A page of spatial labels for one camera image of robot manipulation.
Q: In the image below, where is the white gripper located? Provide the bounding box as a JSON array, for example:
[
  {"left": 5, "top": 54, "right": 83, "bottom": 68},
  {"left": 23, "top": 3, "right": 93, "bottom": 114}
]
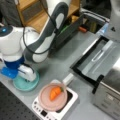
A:
[{"left": 18, "top": 64, "right": 36, "bottom": 82}]

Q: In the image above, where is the pink plate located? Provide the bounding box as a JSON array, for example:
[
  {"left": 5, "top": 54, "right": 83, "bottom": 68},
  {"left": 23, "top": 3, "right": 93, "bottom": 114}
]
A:
[{"left": 38, "top": 83, "right": 68, "bottom": 111}]

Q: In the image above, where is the orange toy carrot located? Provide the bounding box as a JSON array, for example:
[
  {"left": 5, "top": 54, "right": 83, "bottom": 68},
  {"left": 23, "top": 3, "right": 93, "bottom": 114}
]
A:
[{"left": 49, "top": 87, "right": 64, "bottom": 101}]

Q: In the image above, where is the teal bowl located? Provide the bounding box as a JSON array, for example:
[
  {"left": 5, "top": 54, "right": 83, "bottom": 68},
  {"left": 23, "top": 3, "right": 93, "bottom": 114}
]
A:
[{"left": 13, "top": 74, "right": 40, "bottom": 92}]

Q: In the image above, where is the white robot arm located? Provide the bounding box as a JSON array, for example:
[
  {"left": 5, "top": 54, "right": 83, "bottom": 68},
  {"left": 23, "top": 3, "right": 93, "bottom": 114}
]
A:
[{"left": 0, "top": 0, "right": 71, "bottom": 82}]

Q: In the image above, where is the wooden shelf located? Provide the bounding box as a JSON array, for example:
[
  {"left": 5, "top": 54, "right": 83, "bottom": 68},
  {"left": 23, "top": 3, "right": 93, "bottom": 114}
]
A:
[{"left": 15, "top": 0, "right": 80, "bottom": 32}]

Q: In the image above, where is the grey metal tray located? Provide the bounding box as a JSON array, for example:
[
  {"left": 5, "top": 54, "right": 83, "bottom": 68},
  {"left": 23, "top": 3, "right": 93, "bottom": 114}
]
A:
[{"left": 49, "top": 13, "right": 88, "bottom": 51}]

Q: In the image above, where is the silver toaster oven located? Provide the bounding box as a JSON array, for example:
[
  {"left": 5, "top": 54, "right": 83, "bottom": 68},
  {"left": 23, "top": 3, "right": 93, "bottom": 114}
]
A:
[{"left": 70, "top": 19, "right": 120, "bottom": 119}]

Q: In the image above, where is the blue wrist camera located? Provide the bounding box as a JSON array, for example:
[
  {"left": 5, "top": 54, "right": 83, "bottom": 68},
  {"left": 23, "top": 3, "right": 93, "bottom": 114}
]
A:
[{"left": 0, "top": 67, "right": 18, "bottom": 79}]

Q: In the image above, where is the black cable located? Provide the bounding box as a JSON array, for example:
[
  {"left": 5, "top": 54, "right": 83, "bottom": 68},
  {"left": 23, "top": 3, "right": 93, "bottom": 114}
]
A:
[{"left": 21, "top": 0, "right": 58, "bottom": 56}]

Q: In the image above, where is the oven door with handle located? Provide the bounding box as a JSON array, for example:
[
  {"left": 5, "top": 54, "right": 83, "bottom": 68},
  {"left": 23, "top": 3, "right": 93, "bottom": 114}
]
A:
[{"left": 69, "top": 35, "right": 116, "bottom": 83}]

